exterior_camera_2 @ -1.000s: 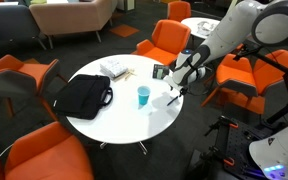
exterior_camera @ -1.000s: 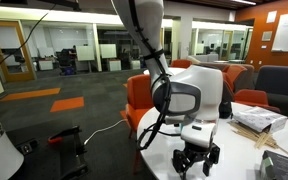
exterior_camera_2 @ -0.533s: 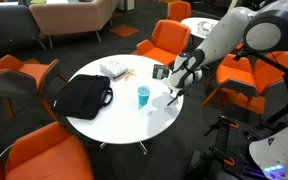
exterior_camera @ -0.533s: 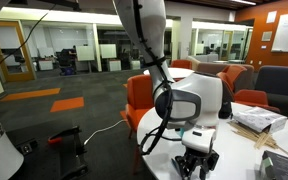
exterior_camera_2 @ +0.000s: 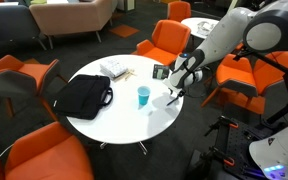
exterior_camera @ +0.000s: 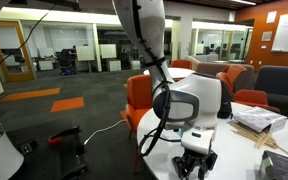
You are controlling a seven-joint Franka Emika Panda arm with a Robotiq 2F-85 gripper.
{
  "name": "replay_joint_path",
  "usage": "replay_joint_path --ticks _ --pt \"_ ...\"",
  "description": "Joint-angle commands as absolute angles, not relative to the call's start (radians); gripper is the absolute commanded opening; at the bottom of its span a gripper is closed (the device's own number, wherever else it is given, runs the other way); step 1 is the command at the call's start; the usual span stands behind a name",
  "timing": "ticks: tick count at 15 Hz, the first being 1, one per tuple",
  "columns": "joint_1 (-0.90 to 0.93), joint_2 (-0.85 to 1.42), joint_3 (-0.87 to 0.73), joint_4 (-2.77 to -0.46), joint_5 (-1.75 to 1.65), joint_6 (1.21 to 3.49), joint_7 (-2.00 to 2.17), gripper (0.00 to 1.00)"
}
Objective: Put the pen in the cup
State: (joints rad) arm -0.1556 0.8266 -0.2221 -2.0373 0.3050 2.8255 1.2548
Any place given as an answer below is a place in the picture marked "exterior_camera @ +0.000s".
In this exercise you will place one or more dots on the grey wall plaque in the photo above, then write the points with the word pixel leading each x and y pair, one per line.
pixel 267 36

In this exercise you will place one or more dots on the black power outlet box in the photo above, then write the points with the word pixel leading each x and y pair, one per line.
pixel 27 147

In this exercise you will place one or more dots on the black overhead mount bar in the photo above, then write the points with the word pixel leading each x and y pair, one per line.
pixel 67 4

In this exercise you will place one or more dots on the brown sofa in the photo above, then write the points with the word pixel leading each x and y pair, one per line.
pixel 210 68

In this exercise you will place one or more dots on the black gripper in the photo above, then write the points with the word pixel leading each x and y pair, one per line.
pixel 197 158

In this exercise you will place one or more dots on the orange armchair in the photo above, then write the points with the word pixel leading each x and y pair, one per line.
pixel 181 64
pixel 250 96
pixel 139 96
pixel 235 71

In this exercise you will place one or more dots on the white wall paper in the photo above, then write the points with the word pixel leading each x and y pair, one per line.
pixel 271 16

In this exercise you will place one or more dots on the white wrapped box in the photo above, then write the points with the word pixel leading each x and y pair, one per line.
pixel 259 118

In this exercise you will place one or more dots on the wooden sticks pile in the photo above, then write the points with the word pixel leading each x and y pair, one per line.
pixel 250 133

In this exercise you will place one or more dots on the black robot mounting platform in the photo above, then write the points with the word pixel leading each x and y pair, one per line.
pixel 50 156

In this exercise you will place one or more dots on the dark green tea box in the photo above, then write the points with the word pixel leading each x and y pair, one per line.
pixel 284 168

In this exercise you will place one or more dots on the wooden framed glass door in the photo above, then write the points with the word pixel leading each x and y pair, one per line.
pixel 29 63

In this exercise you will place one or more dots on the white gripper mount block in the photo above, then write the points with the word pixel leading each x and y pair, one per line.
pixel 197 143

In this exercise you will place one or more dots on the white office board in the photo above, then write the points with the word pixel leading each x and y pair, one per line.
pixel 85 52
pixel 108 51

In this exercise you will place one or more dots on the dark blue sofa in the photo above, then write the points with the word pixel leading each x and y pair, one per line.
pixel 280 83

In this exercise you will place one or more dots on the white round side table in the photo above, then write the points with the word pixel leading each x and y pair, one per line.
pixel 177 71

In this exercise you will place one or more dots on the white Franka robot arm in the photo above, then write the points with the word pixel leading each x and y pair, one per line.
pixel 152 20

